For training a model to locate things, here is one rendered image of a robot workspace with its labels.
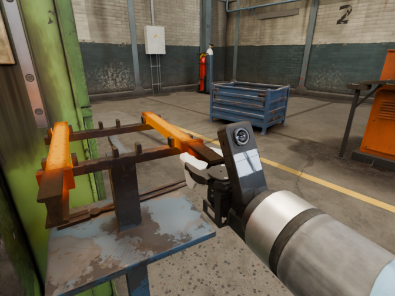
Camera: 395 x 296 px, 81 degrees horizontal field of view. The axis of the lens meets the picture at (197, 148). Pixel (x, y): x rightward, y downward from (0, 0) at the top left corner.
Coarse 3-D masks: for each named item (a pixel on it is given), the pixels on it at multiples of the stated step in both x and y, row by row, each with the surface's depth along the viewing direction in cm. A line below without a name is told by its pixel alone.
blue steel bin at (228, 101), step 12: (216, 84) 425; (228, 84) 451; (240, 84) 460; (252, 84) 440; (264, 84) 424; (216, 96) 419; (228, 96) 402; (240, 96) 384; (252, 96) 369; (264, 96) 356; (276, 96) 373; (288, 96) 402; (216, 108) 425; (228, 108) 409; (240, 108) 391; (252, 108) 374; (264, 108) 361; (276, 108) 385; (240, 120) 396; (252, 120) 382; (264, 120) 365; (276, 120) 394; (264, 132) 370
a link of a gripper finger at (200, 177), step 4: (188, 164) 39; (188, 168) 38; (192, 168) 38; (196, 168) 38; (192, 172) 37; (196, 172) 37; (200, 172) 37; (204, 172) 37; (192, 176) 38; (196, 176) 36; (200, 176) 36; (204, 176) 35; (208, 176) 35; (196, 180) 36; (200, 180) 36; (204, 180) 35; (208, 180) 35; (212, 180) 35; (208, 184) 35
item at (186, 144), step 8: (144, 112) 72; (152, 112) 72; (152, 120) 64; (160, 120) 63; (160, 128) 59; (168, 128) 57; (176, 128) 57; (168, 136) 55; (176, 136) 51; (184, 136) 51; (176, 144) 51; (184, 144) 46; (192, 144) 45; (200, 144) 45; (184, 152) 46; (192, 152) 46; (200, 152) 42; (208, 152) 42; (208, 160) 39; (216, 160) 39; (208, 168) 41
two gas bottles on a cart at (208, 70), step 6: (210, 48) 705; (204, 54) 731; (210, 54) 705; (204, 60) 727; (210, 60) 712; (204, 66) 734; (210, 66) 718; (204, 72) 740; (210, 72) 725; (204, 78) 741; (210, 78) 732; (204, 84) 749; (198, 90) 777; (204, 90) 757
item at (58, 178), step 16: (64, 128) 57; (64, 144) 47; (48, 160) 40; (64, 160) 40; (48, 176) 32; (64, 176) 35; (48, 192) 29; (64, 192) 35; (48, 208) 28; (64, 208) 32; (48, 224) 29
